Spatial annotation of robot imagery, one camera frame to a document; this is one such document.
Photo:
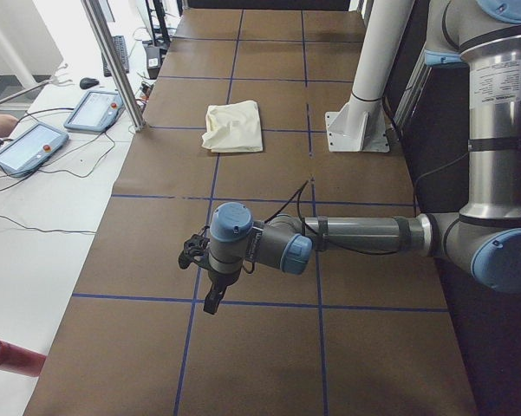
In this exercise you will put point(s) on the red cylinder bottle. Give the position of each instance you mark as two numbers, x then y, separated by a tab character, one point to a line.
18	360

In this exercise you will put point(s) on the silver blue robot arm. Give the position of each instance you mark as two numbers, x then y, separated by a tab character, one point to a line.
483	238

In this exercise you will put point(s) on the black keyboard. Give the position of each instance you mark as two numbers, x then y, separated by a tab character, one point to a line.
121	50

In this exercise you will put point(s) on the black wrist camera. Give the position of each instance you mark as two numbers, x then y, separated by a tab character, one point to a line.
194	251

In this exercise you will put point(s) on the aluminium frame post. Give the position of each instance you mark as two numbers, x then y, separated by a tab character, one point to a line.
103	36

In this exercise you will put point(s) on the teach pendant tablet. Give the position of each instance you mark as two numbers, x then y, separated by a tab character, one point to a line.
95	113
29	151

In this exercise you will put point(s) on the cream long sleeve shirt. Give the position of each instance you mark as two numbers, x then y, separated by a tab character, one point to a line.
233	128

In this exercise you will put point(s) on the near teach pendant tablet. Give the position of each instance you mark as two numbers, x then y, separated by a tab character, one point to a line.
29	151

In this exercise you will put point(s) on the white mounting pillar with base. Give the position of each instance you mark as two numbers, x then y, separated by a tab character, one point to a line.
360	124

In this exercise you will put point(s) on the far teach pendant tablet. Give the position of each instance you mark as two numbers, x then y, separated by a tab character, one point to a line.
95	113

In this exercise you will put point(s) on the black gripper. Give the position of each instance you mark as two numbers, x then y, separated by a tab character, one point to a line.
219	280

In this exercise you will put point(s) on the black computer mouse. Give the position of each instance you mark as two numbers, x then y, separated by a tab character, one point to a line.
87	82

